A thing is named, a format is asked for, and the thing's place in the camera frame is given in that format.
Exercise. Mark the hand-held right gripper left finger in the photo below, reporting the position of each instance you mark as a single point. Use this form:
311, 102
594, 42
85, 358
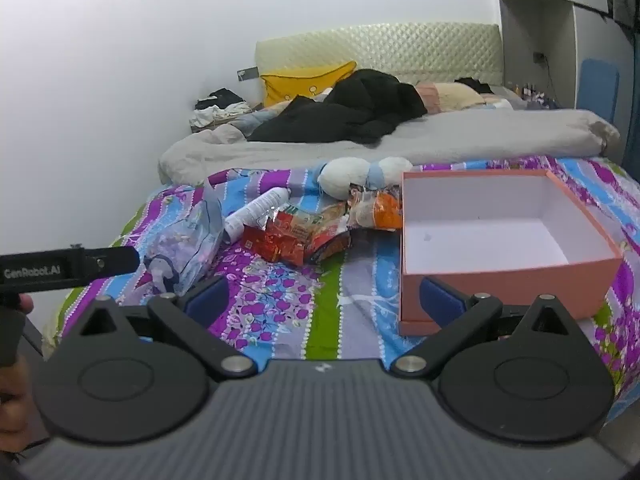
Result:
210, 292

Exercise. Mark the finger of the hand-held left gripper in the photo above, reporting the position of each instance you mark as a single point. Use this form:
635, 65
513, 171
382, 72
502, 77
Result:
112, 260

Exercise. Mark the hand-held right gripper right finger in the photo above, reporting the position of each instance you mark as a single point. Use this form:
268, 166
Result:
440, 300

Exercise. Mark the pink cardboard box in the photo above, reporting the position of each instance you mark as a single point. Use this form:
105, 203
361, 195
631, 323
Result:
480, 240

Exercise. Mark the red foil snack packet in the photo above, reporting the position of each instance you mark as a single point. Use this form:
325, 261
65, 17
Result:
272, 247

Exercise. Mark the orange snack packet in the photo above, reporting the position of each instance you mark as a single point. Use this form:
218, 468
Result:
380, 210

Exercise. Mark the green-edged snack packet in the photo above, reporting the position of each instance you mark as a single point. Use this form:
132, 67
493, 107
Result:
320, 232

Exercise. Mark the person's left hand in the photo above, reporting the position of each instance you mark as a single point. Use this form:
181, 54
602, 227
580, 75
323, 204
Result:
12, 400

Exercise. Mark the translucent printed plastic bag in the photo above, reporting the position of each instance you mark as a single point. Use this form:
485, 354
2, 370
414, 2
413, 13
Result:
190, 240

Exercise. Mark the purple floral striped bedsheet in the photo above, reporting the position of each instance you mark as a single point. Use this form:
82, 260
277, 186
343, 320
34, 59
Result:
280, 300

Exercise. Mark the white cylindrical bottle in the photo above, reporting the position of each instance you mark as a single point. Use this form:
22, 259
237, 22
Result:
255, 210

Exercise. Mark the white and blue plush toy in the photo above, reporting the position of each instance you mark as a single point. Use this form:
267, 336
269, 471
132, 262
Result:
345, 175

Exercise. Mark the grey blanket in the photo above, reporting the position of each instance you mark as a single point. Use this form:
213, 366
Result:
450, 140

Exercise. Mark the pile of clothes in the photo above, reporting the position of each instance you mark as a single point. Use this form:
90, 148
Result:
220, 110

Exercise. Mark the beige pillow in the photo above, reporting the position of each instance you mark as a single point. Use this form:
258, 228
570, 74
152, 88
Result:
455, 95

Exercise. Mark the black clothing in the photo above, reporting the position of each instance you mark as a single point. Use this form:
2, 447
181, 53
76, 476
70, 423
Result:
340, 110

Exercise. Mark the dark cloth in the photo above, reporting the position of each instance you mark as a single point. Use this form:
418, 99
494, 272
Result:
472, 85

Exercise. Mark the yellow pillow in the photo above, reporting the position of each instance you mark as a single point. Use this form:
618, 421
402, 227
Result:
295, 85

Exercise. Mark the small bottles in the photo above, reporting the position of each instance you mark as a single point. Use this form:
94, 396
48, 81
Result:
529, 92

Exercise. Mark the cream quilted headboard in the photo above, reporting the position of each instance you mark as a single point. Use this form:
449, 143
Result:
400, 50

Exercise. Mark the blue board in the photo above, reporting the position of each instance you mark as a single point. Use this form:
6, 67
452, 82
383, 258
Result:
597, 90

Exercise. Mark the white cabinet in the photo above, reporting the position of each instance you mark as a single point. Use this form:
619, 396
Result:
545, 10

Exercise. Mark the wall outlet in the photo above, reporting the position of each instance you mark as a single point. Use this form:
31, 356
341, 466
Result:
539, 57

